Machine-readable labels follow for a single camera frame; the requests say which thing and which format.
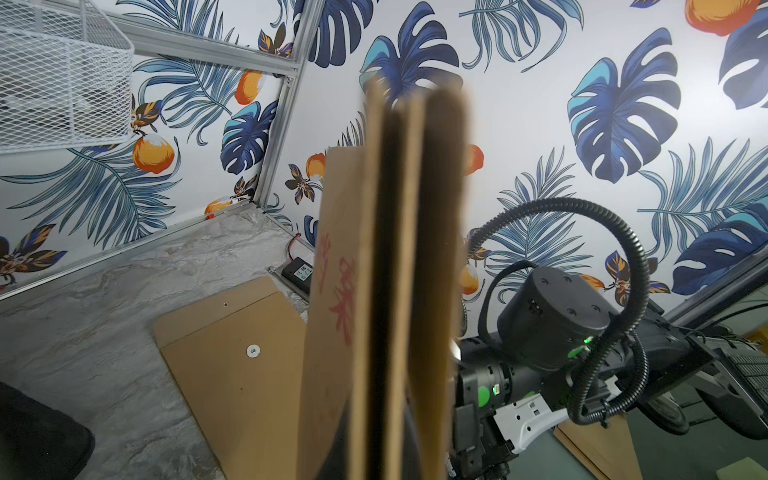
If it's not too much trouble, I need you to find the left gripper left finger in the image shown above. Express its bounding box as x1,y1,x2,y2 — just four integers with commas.
315,407,349,480

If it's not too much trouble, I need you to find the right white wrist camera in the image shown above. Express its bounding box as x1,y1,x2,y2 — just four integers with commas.
495,394,568,455

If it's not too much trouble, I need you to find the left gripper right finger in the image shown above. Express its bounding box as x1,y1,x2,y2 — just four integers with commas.
403,413,423,480

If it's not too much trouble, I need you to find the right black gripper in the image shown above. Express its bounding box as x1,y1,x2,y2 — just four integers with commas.
449,338,515,479

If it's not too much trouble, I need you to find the black plastic tool case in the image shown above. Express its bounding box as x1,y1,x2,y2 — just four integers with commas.
1,383,95,479

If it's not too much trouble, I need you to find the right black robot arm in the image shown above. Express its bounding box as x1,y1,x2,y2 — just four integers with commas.
447,197,767,479

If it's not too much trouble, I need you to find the black power adapter brick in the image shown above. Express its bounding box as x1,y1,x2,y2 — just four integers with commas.
280,258,313,296

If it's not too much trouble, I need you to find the brown kraft file bag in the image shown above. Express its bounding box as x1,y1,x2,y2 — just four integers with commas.
296,79,468,479
153,277,306,479

